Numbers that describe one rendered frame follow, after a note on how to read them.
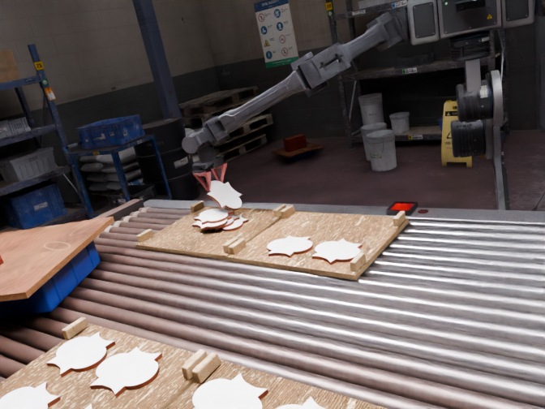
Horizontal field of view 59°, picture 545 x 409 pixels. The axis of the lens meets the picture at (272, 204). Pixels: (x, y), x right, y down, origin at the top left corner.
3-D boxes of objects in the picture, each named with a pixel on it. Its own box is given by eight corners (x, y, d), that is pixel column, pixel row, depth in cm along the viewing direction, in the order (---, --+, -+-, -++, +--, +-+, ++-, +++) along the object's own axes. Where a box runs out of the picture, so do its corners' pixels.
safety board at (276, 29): (266, 67, 716) (253, 2, 687) (299, 62, 678) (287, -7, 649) (264, 68, 715) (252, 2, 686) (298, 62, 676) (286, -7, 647)
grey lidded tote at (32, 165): (42, 168, 543) (34, 148, 535) (61, 167, 523) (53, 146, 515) (-1, 183, 505) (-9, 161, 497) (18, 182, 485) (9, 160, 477)
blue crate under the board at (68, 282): (20, 272, 165) (10, 246, 162) (104, 260, 160) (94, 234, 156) (-46, 325, 136) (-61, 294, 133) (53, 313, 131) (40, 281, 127)
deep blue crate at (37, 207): (53, 210, 558) (42, 180, 546) (69, 214, 530) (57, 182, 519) (9, 227, 525) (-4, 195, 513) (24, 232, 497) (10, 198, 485)
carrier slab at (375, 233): (293, 214, 166) (292, 210, 165) (409, 222, 141) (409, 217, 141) (228, 261, 140) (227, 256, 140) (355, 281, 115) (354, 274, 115)
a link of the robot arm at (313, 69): (347, 75, 131) (329, 40, 130) (310, 95, 141) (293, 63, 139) (405, 36, 162) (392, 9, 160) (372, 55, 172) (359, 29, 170)
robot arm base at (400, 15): (407, 41, 172) (404, 6, 169) (406, 43, 165) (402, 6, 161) (383, 46, 175) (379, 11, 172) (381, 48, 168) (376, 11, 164)
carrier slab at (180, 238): (203, 209, 191) (203, 205, 191) (290, 213, 167) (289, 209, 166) (136, 248, 165) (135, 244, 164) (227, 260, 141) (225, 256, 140)
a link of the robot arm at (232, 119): (331, 83, 142) (313, 49, 140) (325, 88, 137) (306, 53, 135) (225, 142, 165) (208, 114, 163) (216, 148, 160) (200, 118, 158)
